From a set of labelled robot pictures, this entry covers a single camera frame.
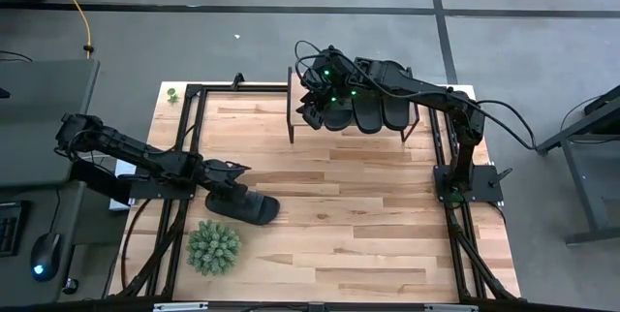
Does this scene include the silver bracket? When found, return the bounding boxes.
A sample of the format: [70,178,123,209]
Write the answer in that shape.
[152,301,209,312]
[423,304,480,312]

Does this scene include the grey desk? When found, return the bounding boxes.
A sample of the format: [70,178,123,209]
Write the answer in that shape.
[0,58,127,309]

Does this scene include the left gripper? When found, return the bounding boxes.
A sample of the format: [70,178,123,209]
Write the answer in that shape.
[193,158,252,204]

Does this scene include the wooden shelf black metal legs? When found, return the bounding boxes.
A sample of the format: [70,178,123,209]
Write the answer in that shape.
[286,66,421,144]

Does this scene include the yellow hanging cable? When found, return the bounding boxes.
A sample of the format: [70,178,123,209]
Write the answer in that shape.
[42,0,94,60]

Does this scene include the green artificial succulent plant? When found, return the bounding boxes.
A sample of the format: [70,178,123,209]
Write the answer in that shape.
[185,219,242,277]

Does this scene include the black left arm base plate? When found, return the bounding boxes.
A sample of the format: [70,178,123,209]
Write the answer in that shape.
[129,161,201,202]

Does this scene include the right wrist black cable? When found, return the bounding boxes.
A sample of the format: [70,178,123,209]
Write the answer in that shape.
[293,39,340,91]

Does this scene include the grey metal stand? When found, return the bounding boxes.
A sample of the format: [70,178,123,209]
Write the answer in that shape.
[535,83,620,250]

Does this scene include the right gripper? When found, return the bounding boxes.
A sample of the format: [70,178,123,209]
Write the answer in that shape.
[295,89,340,132]

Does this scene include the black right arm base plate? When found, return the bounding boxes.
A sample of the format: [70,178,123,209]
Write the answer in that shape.
[432,164,505,204]

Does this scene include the black keyboard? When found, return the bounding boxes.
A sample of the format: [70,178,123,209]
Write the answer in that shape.
[0,200,24,259]

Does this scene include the black computer mouse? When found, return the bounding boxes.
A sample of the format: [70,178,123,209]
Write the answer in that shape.
[29,232,63,284]

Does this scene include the black aluminium table frame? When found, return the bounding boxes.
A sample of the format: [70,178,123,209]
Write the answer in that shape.
[108,73,523,303]

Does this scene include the right arm black supply cable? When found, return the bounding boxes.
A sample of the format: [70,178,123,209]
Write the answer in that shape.
[477,98,540,151]

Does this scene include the black clamp lever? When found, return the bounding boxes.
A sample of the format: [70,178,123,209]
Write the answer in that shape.
[487,167,513,188]

